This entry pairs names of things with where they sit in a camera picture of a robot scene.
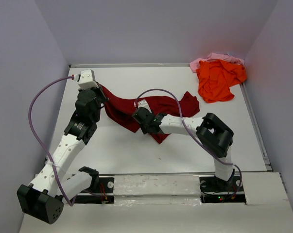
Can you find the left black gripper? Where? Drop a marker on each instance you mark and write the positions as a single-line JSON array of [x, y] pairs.
[[99, 91]]

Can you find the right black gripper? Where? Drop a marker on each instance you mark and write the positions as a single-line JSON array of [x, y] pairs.
[[144, 128]]

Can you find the dark red t shirt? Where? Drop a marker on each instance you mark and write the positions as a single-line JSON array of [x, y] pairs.
[[121, 110]]

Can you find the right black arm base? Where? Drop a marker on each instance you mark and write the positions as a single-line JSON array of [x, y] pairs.
[[215, 190]]

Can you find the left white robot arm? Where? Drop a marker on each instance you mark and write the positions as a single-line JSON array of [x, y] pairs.
[[46, 194]]

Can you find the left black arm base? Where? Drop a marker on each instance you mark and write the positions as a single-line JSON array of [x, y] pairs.
[[100, 190]]

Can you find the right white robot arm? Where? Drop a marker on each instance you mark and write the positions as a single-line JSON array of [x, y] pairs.
[[209, 131]]

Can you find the pink t shirt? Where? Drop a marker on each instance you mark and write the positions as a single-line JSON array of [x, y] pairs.
[[194, 65]]

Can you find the orange t shirt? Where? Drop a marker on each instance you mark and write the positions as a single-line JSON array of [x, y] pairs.
[[217, 77]]

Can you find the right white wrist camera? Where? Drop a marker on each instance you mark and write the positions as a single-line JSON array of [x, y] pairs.
[[143, 103]]

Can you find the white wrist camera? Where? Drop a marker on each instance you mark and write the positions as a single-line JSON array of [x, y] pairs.
[[87, 80], [143, 103]]

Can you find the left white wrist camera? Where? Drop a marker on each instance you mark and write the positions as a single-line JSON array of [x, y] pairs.
[[87, 80]]

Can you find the aluminium table edge rail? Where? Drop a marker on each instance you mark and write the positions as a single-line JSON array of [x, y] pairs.
[[129, 65]]

